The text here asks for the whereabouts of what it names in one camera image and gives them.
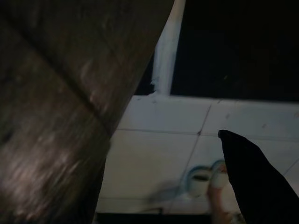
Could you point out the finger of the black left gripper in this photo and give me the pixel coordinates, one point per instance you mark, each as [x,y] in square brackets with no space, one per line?
[257,182]

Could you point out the white blue slipper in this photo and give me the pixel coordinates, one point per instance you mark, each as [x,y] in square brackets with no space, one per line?
[219,177]
[197,182]

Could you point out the bare person foot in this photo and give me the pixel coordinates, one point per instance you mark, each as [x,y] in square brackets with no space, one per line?
[219,205]

